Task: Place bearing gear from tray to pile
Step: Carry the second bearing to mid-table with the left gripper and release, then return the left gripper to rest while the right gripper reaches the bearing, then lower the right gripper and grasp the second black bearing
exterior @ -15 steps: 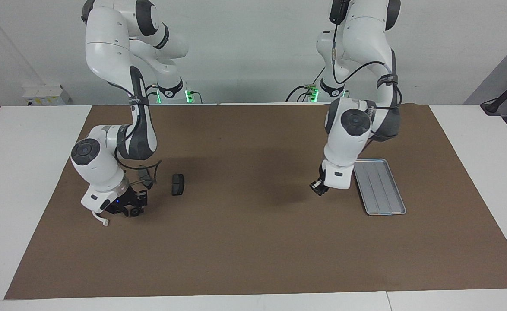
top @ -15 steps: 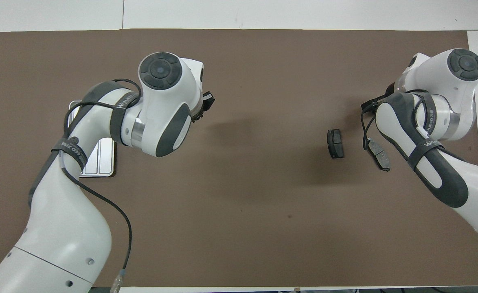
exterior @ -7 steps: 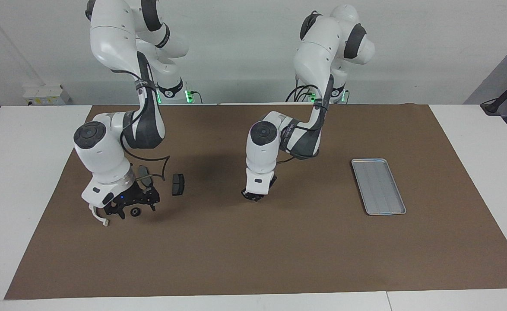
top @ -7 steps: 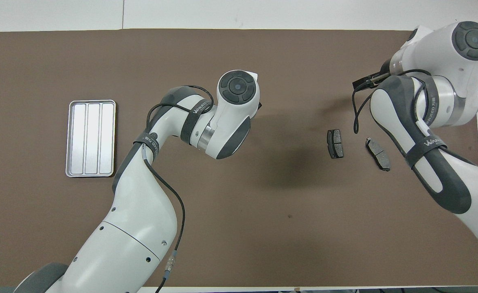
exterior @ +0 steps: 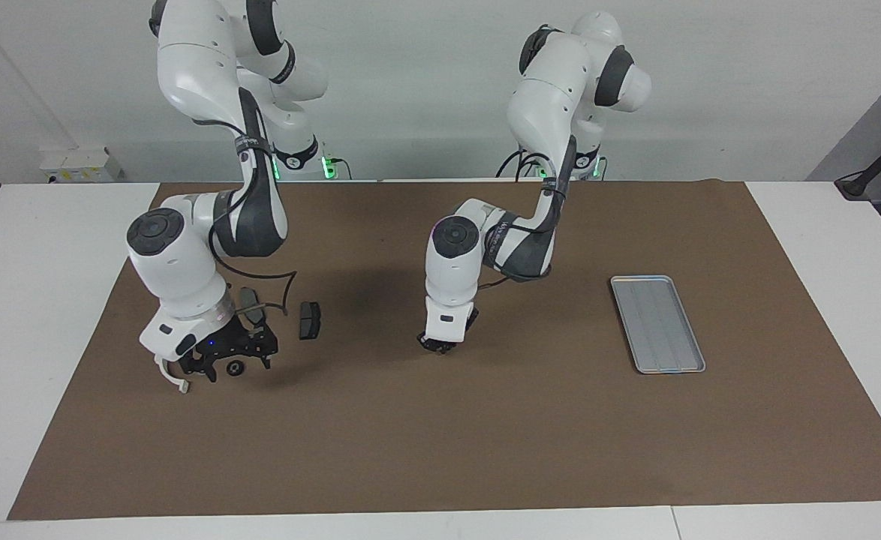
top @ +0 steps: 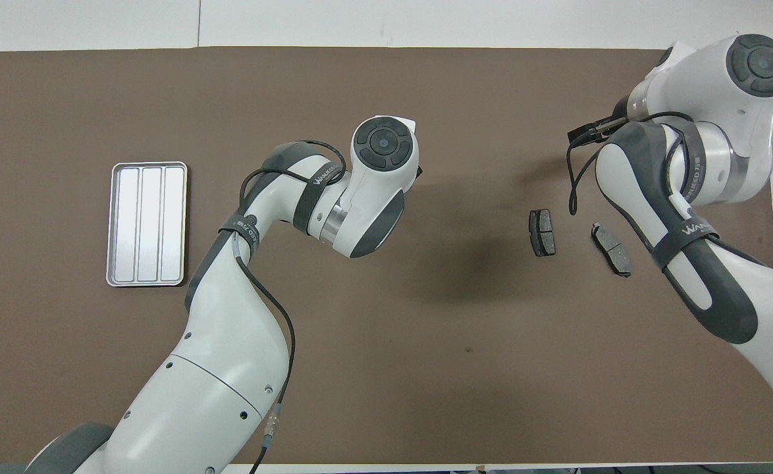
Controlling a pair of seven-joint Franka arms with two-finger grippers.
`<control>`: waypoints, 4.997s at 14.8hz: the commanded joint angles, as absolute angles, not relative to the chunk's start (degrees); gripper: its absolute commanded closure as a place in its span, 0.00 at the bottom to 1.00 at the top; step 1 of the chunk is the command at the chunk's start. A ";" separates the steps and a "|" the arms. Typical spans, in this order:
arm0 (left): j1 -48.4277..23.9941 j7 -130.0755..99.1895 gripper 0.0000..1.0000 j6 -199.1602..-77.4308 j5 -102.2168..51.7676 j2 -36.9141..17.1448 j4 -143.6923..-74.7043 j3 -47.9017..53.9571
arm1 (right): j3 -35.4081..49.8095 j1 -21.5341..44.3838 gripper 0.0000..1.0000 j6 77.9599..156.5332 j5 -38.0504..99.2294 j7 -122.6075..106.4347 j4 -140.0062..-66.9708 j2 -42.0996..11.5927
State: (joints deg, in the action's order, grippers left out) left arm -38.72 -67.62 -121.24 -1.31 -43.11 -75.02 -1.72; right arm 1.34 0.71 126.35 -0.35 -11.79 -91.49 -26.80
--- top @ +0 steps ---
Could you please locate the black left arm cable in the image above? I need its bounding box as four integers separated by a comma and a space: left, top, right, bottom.
234, 140, 348, 474

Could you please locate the elongated dark brake pad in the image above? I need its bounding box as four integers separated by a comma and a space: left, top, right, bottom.
591, 222, 632, 278

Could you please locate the silver metal tray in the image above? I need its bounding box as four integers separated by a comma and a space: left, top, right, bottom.
105, 161, 188, 288

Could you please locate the brown table mat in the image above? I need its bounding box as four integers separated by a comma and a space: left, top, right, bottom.
0, 46, 773, 465

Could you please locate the rectangular dark brake pad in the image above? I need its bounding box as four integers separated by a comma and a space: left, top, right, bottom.
529, 209, 556, 257

